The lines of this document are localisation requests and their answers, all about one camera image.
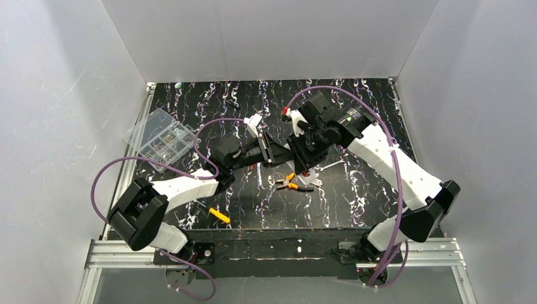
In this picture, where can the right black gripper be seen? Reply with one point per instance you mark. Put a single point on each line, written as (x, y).
(299, 154)

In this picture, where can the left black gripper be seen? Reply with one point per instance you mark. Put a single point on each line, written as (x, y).
(268, 149)

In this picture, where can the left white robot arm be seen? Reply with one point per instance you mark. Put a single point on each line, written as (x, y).
(138, 216)

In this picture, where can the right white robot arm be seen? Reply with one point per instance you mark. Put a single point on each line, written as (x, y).
(423, 199)

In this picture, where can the silver hex key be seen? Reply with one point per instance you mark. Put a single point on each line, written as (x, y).
(331, 165)

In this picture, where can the yellow black pliers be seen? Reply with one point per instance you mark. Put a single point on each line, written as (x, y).
(301, 182)

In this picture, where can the silver open-end wrench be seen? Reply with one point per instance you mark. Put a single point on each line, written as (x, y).
(259, 176)

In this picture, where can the thin black rod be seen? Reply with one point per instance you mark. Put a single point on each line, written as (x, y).
(233, 105)

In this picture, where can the clear plastic screw box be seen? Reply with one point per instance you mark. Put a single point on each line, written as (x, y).
(160, 137)

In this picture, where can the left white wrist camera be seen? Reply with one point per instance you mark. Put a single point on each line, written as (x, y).
(251, 123)

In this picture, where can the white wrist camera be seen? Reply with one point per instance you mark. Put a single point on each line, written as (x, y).
(251, 123)
(296, 119)

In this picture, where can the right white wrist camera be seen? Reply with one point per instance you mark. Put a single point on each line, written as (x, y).
(296, 119)

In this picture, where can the yellow handle screwdriver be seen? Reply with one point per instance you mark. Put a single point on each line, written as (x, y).
(217, 214)

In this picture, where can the aluminium frame rail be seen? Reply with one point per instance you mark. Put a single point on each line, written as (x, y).
(374, 272)

